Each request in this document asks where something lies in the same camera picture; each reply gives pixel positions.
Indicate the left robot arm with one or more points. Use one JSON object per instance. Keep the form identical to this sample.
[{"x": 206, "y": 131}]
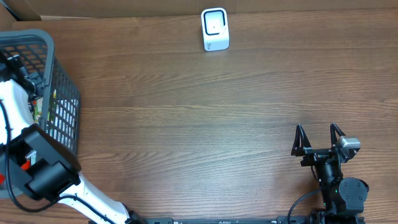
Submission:
[{"x": 38, "y": 170}]

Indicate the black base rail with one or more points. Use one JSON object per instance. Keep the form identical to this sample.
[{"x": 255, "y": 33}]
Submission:
[{"x": 278, "y": 220}]

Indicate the white barcode scanner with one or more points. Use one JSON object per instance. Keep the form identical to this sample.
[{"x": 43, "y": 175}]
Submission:
[{"x": 215, "y": 30}]

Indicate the green yellow snack bar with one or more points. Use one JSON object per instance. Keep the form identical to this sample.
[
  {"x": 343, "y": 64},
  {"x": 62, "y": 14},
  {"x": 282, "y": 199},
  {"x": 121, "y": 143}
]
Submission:
[{"x": 38, "y": 110}]

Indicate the white Pantene tube gold cap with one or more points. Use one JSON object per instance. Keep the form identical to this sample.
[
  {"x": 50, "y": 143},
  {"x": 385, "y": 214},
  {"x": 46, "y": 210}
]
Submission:
[{"x": 62, "y": 123}]

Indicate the grey plastic basket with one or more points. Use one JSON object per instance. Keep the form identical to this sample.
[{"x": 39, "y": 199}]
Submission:
[{"x": 37, "y": 51}]

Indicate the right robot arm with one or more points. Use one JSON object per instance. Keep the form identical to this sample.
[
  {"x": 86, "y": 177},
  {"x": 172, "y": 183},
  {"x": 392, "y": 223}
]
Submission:
[{"x": 343, "y": 197}]

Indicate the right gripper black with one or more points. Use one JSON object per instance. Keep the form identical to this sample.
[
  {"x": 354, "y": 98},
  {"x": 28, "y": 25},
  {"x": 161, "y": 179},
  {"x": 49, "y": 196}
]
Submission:
[{"x": 301, "y": 147}]

